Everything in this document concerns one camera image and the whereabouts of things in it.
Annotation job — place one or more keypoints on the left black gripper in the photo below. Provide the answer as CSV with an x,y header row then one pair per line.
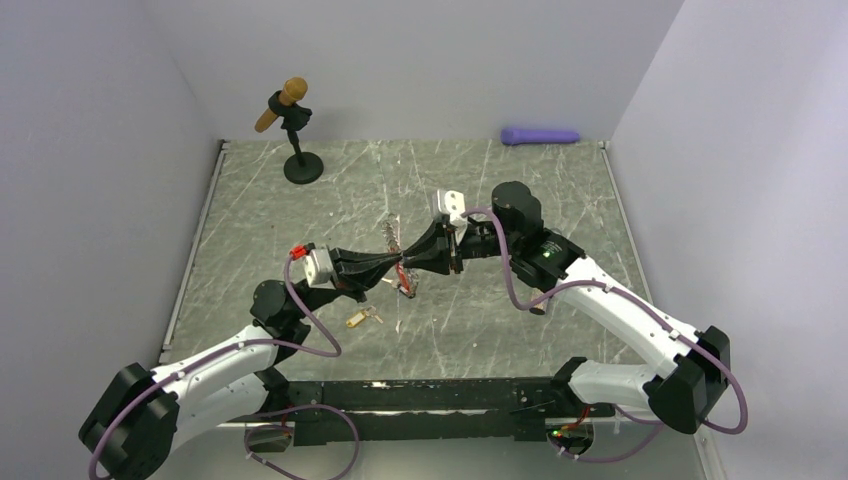
x,y
350,270

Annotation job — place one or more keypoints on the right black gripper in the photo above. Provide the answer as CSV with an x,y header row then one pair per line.
x,y
434,249

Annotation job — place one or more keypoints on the yellow tagged key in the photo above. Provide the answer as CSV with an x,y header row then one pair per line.
x,y
362,315

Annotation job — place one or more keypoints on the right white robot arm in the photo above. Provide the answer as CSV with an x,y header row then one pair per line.
x,y
685,371

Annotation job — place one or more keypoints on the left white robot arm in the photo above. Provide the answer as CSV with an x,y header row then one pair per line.
x,y
145,414

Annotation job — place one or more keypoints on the black microphone stand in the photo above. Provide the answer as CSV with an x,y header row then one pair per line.
x,y
302,167

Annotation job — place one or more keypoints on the purple cylinder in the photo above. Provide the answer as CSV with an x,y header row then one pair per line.
x,y
512,136

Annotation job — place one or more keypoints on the brown microphone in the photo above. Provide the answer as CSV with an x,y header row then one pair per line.
x,y
284,105

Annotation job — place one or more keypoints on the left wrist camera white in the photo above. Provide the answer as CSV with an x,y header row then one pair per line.
x,y
318,266

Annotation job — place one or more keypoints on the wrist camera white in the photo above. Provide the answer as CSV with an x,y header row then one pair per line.
x,y
318,266
449,204

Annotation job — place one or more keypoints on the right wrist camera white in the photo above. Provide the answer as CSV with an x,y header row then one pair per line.
x,y
449,204

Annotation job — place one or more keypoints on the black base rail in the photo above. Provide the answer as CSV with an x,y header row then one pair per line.
x,y
520,408

